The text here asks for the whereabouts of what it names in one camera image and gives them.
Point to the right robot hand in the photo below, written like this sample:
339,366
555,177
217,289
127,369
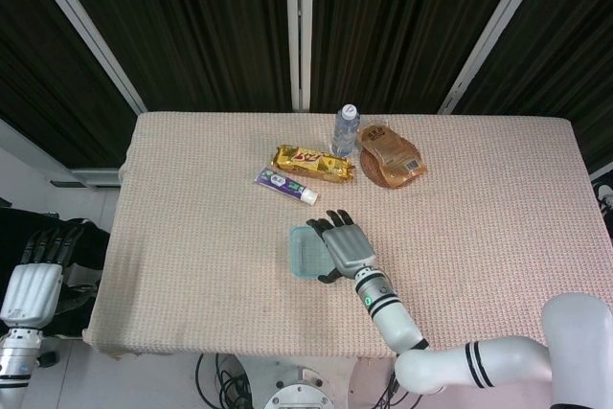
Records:
347,248

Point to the translucent blue lid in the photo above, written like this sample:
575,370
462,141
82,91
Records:
306,251

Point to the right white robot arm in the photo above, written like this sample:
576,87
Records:
479,361

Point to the clear plastic water bottle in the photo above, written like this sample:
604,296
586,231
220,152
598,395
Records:
345,133

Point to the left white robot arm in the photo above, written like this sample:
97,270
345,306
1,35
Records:
16,366

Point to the purple white toothpaste tube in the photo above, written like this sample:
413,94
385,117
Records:
282,184

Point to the clear plastic container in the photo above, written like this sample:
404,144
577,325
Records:
302,277

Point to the brown kraft snack pouch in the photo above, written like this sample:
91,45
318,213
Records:
392,155

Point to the gold biscuit pack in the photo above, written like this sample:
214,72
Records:
311,163

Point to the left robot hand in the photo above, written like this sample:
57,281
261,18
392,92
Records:
33,289

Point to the dark pleated curtain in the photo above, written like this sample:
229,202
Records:
392,21
38,78
191,21
570,45

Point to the white frame post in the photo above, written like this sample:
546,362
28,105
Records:
91,35
298,30
493,40

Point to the beige waffle-weave tablecloth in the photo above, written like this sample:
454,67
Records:
215,260

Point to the grey wall ledge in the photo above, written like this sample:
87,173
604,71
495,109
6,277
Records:
91,178

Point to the round woven brown coaster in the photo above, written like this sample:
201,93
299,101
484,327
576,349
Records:
371,169

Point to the round white robot base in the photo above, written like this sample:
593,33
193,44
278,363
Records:
306,392

